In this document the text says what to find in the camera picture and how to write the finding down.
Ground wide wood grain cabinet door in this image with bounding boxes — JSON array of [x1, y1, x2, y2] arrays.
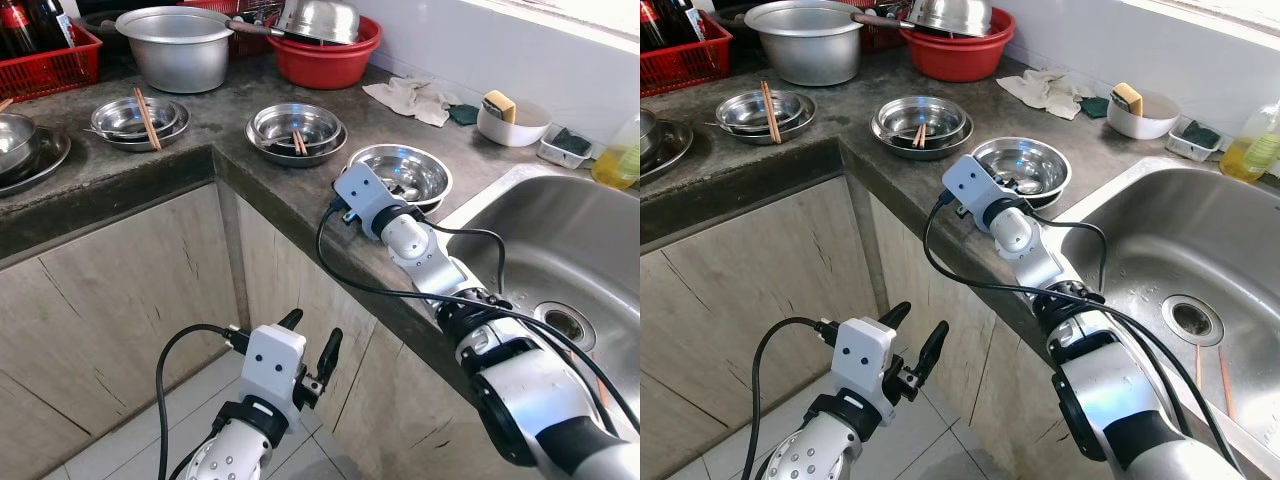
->
[[640, 175, 881, 480], [0, 185, 243, 480]]

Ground steel bowl with short chopsticks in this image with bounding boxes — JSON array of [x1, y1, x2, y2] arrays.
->
[[870, 95, 973, 161], [246, 102, 349, 168]]

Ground shiny steel bowl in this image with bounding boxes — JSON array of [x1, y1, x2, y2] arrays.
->
[[972, 137, 1073, 209], [347, 143, 454, 213]]

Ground long brown wooden chopstick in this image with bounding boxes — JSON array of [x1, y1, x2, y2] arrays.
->
[[759, 80, 778, 145], [763, 80, 782, 145], [137, 88, 163, 151], [133, 88, 159, 151]]

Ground round sink drain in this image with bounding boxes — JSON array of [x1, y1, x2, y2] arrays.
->
[[535, 300, 598, 351], [1160, 293, 1225, 348]]

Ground steel bowl with long chopsticks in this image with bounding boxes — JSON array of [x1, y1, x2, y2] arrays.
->
[[714, 88, 818, 147], [88, 96, 191, 153]]

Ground white crumpled rag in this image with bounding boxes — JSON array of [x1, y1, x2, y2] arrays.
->
[[996, 68, 1096, 121], [362, 77, 463, 128]]

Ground red plastic basin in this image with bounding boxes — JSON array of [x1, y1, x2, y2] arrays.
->
[[268, 15, 383, 91], [898, 8, 1017, 83]]

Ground stainless steel sink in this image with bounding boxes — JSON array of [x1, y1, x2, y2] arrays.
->
[[440, 165, 641, 441], [1050, 155, 1280, 473]]

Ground large aluminium pot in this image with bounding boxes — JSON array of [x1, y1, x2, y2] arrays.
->
[[745, 0, 866, 87], [115, 6, 236, 94]]

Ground white ceramic bowl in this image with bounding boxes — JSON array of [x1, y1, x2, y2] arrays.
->
[[1106, 90, 1182, 140], [476, 95, 553, 148]]

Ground steel bowl in red basin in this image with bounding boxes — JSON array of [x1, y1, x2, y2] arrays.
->
[[275, 0, 363, 46], [905, 0, 994, 38]]

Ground small clear plastic tray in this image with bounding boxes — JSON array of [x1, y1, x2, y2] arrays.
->
[[537, 125, 596, 169], [1166, 118, 1223, 163]]

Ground yellow dish soap bottle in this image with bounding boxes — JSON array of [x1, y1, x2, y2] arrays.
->
[[592, 115, 641, 191], [1220, 100, 1280, 183]]

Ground red plastic basket with bottles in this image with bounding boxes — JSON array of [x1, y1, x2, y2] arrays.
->
[[640, 10, 733, 98], [0, 20, 103, 103]]

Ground dark wok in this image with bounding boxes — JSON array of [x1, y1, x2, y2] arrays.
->
[[705, 0, 763, 43], [75, 0, 133, 53]]

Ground dark glass bottle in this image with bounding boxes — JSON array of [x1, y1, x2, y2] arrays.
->
[[32, 0, 77, 51], [640, 0, 673, 53], [0, 0, 35, 59], [668, 0, 709, 45]]

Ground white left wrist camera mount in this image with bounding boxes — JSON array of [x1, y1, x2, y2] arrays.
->
[[240, 325, 307, 411], [832, 318, 898, 403]]

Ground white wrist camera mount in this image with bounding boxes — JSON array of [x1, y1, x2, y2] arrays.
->
[[942, 155, 1007, 223], [332, 162, 399, 233], [240, 325, 307, 411], [832, 318, 898, 403]]

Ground long black right arm cable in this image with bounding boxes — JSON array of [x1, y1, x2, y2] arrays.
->
[[922, 195, 1243, 473], [316, 200, 641, 436]]

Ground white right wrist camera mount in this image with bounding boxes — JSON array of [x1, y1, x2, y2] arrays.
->
[[332, 162, 399, 233], [942, 155, 1007, 223]]

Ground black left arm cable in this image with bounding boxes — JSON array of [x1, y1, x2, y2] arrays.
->
[[749, 316, 837, 480], [155, 323, 246, 480]]

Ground short black right arm cable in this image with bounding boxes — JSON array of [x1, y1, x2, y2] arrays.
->
[[420, 222, 507, 296], [1040, 218, 1110, 293]]

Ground wooden handled ladle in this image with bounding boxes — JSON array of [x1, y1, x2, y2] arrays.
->
[[225, 18, 288, 39], [850, 10, 913, 31]]

